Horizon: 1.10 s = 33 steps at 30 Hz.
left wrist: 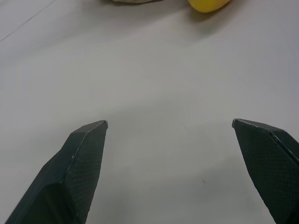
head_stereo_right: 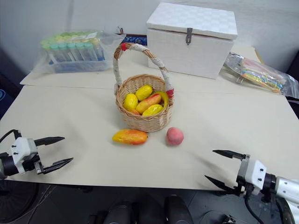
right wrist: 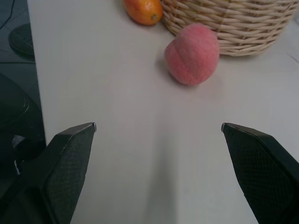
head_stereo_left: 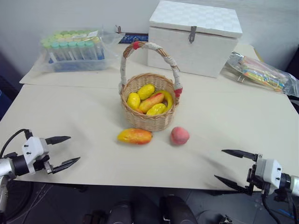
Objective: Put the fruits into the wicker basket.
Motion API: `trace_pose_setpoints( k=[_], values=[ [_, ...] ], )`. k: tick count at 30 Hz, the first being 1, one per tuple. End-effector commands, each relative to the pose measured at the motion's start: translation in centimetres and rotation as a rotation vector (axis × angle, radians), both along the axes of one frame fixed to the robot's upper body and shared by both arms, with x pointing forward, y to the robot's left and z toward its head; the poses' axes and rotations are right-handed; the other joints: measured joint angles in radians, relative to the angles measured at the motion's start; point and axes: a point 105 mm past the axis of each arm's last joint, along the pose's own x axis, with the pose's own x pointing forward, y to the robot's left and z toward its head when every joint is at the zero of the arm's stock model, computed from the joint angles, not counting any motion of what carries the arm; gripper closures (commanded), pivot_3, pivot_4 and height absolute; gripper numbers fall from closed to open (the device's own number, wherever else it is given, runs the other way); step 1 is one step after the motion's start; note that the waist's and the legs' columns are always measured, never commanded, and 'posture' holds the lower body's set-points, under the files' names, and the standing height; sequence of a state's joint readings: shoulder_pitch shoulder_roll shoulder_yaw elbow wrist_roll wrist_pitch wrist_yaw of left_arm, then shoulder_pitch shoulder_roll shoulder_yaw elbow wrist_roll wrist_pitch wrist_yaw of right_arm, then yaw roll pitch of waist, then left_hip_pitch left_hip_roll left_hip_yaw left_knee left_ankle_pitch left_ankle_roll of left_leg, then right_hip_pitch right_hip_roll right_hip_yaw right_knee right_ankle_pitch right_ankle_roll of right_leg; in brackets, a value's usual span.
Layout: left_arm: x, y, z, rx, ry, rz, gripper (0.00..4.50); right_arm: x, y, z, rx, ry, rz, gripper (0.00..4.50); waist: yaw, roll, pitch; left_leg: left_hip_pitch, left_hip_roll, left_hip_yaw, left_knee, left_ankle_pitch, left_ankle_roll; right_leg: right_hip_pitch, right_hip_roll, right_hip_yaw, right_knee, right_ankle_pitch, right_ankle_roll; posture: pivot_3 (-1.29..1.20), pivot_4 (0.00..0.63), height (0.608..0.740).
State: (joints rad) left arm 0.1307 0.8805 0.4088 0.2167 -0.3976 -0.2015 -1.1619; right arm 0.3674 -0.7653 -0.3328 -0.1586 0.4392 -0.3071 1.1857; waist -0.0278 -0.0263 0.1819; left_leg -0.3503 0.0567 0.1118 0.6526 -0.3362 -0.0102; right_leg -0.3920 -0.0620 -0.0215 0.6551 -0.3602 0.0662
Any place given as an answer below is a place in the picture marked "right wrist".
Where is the orange red mango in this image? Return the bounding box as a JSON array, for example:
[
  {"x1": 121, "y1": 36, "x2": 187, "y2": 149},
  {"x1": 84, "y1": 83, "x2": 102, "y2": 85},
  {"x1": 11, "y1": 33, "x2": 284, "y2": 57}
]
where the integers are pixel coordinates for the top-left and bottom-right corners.
[{"x1": 123, "y1": 0, "x2": 164, "y2": 26}]

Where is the pink peach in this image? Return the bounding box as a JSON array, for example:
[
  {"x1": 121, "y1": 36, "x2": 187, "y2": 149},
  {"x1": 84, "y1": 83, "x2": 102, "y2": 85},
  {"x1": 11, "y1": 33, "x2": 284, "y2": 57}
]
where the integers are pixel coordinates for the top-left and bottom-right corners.
[{"x1": 164, "y1": 23, "x2": 220, "y2": 85}]

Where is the woven wicker basket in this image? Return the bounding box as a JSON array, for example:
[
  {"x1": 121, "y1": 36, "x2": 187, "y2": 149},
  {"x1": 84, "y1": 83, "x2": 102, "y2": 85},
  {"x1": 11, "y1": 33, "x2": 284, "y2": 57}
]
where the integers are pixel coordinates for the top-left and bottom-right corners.
[{"x1": 161, "y1": 0, "x2": 299, "y2": 58}]

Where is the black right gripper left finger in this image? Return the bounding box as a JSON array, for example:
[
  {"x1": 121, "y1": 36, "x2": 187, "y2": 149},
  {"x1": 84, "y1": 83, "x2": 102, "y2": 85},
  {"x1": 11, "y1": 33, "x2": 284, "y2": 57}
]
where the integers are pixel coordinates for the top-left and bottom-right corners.
[{"x1": 0, "y1": 122, "x2": 97, "y2": 224}]

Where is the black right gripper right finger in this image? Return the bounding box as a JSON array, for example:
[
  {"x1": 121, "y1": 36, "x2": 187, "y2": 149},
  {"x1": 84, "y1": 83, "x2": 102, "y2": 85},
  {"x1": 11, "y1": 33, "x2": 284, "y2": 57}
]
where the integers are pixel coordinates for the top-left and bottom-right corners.
[{"x1": 221, "y1": 122, "x2": 299, "y2": 224}]

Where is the black cable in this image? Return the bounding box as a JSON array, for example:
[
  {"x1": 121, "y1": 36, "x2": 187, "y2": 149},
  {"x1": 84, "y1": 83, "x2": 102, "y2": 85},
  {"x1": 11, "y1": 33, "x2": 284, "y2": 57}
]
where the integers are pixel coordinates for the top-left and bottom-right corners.
[{"x1": 0, "y1": 0, "x2": 14, "y2": 30}]

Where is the dark round floor base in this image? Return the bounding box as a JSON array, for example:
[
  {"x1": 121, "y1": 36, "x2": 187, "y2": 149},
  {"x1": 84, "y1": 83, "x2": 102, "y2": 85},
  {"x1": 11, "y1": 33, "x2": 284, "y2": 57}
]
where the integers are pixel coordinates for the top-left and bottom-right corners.
[{"x1": 8, "y1": 23, "x2": 36, "y2": 57}]

